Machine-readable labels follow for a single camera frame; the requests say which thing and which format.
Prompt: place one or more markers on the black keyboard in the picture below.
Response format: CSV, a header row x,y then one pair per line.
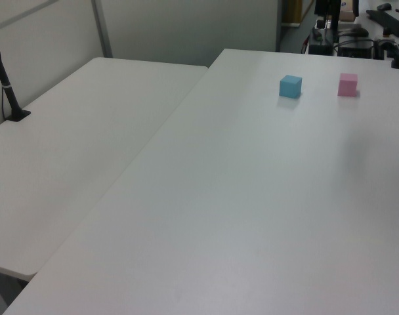
x,y
388,21

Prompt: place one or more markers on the black pole camera stand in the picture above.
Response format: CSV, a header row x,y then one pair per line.
x,y
9,95

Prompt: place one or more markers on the dark computer mouse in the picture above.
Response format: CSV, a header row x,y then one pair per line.
x,y
384,6

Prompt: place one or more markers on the blue cube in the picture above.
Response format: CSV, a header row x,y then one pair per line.
x,y
289,87

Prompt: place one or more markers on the dark grey partition edge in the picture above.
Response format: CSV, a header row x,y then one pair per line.
x,y
279,26

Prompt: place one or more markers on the pink cube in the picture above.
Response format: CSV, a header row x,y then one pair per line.
x,y
347,85

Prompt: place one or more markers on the dark grey rounded device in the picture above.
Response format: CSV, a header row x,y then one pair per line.
x,y
357,31

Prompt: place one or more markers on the yellow wooden desk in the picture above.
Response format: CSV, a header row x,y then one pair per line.
x,y
295,11

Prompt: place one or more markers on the brown cardboard box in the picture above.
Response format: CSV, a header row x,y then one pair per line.
x,y
347,13

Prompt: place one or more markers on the white adjoining table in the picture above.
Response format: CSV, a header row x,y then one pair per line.
x,y
71,147

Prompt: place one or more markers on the grey partition post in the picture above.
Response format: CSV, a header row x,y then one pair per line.
x,y
102,29

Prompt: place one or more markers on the small black box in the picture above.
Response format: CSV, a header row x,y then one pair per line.
x,y
319,49

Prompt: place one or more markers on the silver and black clamp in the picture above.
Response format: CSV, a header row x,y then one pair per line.
x,y
385,44

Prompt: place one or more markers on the grey partition rail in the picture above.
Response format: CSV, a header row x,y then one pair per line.
x,y
25,14

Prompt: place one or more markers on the black background stand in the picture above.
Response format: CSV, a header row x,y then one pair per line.
x,y
327,6

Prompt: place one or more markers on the black electronics box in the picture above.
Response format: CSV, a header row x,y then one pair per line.
x,y
355,50

